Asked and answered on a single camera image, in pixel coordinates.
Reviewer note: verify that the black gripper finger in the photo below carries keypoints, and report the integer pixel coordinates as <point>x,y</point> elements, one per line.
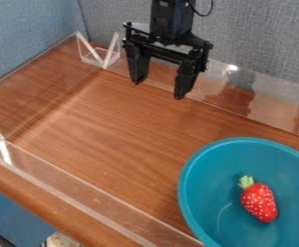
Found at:
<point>137,62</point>
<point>185,78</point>

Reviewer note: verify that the blue plastic bowl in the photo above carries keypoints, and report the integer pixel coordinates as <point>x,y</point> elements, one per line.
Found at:
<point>237,193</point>

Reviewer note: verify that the red toy strawberry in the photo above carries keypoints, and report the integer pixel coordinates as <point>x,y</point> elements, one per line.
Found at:
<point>257,200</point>

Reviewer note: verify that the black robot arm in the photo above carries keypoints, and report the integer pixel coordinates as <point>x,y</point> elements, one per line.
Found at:
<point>171,18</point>

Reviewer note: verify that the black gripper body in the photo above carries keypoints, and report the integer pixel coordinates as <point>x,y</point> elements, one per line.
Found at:
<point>187,47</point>

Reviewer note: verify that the clear acrylic corner bracket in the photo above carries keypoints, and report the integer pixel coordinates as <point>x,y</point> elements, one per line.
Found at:
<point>99,56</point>

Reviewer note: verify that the clear acrylic back barrier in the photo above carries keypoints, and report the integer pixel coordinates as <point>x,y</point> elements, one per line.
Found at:
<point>261,97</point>

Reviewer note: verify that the clear acrylic front barrier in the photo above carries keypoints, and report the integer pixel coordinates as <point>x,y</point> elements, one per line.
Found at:
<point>108,210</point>

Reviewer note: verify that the clear acrylic barrier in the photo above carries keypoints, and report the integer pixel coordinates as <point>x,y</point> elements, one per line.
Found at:
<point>261,97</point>
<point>108,210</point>

